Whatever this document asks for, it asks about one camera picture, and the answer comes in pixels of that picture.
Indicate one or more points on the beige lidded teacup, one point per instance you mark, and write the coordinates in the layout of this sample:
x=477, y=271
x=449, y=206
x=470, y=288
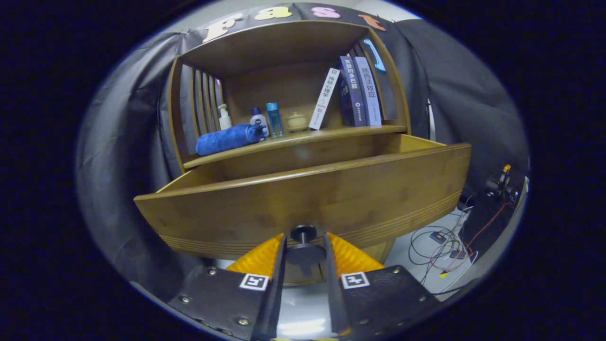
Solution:
x=297, y=122

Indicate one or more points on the white bottle with blue cap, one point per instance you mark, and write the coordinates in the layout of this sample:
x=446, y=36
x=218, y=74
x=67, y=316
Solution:
x=259, y=124

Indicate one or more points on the clear blue bottle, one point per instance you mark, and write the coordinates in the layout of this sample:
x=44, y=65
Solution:
x=274, y=121

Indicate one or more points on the white book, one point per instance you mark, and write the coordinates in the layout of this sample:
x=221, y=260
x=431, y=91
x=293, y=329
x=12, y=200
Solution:
x=324, y=99

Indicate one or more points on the black and orange clamp device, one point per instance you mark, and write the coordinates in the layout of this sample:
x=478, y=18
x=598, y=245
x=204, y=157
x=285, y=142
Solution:
x=505, y=180

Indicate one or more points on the white pump bottle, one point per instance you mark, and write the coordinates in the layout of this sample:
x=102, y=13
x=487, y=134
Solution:
x=225, y=122

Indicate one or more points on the wooden cabinet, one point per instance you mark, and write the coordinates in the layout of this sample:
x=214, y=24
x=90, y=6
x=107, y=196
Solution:
x=284, y=85

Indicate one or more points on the blue folded towel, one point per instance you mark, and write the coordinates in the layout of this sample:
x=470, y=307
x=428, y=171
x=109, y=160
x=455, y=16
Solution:
x=227, y=139

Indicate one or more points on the wooden countertop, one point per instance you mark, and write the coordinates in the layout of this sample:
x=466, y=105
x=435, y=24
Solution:
x=303, y=139

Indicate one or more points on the black backdrop cloth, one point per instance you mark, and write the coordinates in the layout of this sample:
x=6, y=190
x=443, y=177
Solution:
x=454, y=109

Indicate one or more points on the pale lilac book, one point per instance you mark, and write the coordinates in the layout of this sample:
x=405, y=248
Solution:
x=369, y=90

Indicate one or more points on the black round drawer knob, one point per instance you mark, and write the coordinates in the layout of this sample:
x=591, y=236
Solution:
x=305, y=253

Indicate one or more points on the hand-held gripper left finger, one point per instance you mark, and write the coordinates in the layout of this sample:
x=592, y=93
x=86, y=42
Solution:
x=279, y=284

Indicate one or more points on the wooden drawer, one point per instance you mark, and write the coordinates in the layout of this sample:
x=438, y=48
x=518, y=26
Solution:
x=307, y=199

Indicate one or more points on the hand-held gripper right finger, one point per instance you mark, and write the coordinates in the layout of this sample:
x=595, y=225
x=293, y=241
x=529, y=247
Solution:
x=331, y=284

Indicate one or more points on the dark blue book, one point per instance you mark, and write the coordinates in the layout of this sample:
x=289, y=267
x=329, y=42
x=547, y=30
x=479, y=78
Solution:
x=352, y=92

